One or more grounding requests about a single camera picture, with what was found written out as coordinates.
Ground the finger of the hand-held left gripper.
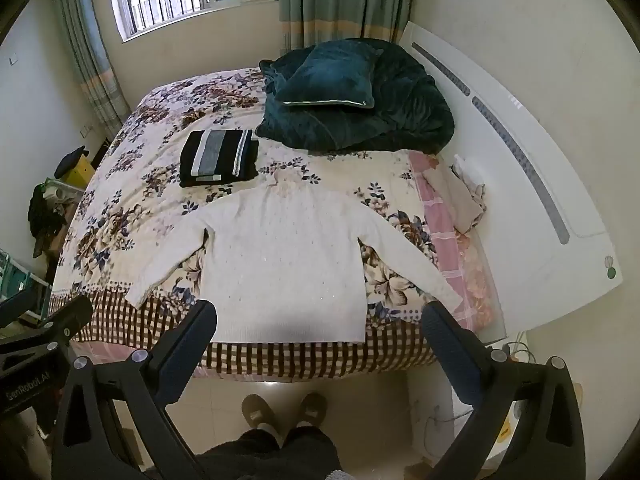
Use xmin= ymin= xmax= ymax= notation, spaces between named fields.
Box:
xmin=0 ymin=295 xmax=95 ymax=361

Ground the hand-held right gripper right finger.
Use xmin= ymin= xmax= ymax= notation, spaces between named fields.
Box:
xmin=420 ymin=301 xmax=586 ymax=480

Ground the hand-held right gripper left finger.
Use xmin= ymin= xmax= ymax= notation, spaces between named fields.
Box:
xmin=50 ymin=299 xmax=219 ymax=480

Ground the white knit sweater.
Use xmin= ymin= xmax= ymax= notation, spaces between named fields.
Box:
xmin=125 ymin=172 xmax=463 ymax=344

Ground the pink checked bed sheet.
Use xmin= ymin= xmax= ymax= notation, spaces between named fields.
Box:
xmin=407 ymin=152 xmax=502 ymax=332

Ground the black bag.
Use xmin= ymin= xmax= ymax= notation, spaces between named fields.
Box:
xmin=27 ymin=185 xmax=69 ymax=239

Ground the beige slipper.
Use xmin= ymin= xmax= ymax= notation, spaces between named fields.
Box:
xmin=295 ymin=392 xmax=329 ymax=429
xmin=241 ymin=393 xmax=281 ymax=431

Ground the beige folded cloth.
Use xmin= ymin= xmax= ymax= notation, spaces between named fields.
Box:
xmin=425 ymin=164 xmax=488 ymax=234

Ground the floral bed blanket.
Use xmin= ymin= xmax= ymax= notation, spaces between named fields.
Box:
xmin=50 ymin=67 xmax=496 ymax=379

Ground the yellow box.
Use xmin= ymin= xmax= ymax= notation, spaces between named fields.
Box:
xmin=60 ymin=152 xmax=97 ymax=192

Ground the folded black striped sweater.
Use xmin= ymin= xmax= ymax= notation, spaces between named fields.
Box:
xmin=179 ymin=129 xmax=260 ymax=189

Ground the white headboard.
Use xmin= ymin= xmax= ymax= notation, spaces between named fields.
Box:
xmin=400 ymin=21 xmax=624 ymax=332

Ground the teal velvet comforter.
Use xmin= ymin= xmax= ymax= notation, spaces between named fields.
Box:
xmin=255 ymin=37 xmax=456 ymax=155

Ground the green striped curtain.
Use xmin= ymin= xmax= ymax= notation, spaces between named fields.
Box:
xmin=277 ymin=0 xmax=419 ymax=56
xmin=50 ymin=0 xmax=132 ymax=126

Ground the teal velvet pillow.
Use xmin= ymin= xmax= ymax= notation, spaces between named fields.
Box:
xmin=274 ymin=40 xmax=384 ymax=111

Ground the green wire rack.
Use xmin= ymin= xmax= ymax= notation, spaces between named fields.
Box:
xmin=0 ymin=247 xmax=54 ymax=327

